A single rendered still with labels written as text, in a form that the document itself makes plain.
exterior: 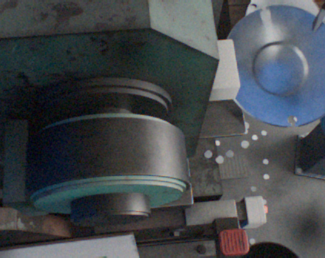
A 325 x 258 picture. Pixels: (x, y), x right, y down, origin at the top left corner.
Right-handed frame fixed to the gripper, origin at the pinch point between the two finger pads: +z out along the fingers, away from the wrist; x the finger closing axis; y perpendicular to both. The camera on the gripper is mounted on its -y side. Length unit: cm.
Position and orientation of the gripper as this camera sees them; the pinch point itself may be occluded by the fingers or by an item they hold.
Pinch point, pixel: (314, 24)
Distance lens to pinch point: 99.3
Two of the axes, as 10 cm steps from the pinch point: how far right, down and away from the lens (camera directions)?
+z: -3.8, 8.0, 4.7
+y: 8.4, 5.1, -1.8
